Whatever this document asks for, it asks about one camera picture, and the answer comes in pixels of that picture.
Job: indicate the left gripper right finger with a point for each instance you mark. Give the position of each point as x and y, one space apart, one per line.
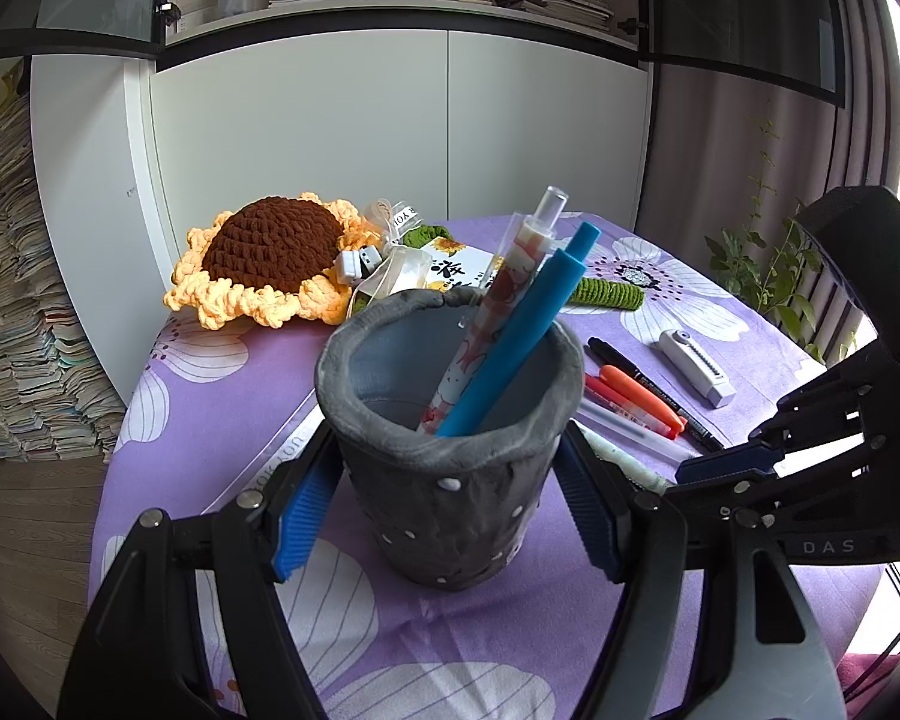
759 651

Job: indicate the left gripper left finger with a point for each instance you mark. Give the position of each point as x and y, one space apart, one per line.
141 653

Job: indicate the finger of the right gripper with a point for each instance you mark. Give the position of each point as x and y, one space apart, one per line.
830 407
737 477

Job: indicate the black marker pen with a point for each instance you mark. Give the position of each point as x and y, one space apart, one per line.
606 354

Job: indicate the white correction tape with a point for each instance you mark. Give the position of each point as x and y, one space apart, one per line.
697 366

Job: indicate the orange marker pen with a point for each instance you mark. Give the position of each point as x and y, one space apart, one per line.
635 393

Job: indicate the clear transparent pen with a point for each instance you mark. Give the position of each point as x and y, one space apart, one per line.
653 443

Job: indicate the red gel pen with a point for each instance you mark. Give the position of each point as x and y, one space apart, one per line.
617 402

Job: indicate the blue pen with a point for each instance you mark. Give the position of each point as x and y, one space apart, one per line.
555 281

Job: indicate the pink patterned pen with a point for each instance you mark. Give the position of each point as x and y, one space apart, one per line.
525 244

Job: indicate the green white pen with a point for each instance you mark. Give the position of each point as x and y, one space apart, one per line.
630 467

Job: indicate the purple floral tablecloth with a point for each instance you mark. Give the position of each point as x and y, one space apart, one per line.
449 513

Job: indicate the green potted plant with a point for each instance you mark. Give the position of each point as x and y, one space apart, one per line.
777 276

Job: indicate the grey curtain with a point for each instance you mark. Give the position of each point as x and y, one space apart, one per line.
759 106

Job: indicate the pile of stacked papers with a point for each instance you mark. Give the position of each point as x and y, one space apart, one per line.
56 403

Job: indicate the white sunflower greeting card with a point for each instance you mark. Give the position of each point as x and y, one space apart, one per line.
454 264

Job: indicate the silver ribbon bow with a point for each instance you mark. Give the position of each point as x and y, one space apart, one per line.
402 267

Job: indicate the crochet sunflower with green stem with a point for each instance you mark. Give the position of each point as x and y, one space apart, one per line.
282 257

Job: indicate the white bookshelf cabinet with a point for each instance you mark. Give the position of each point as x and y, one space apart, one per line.
457 112

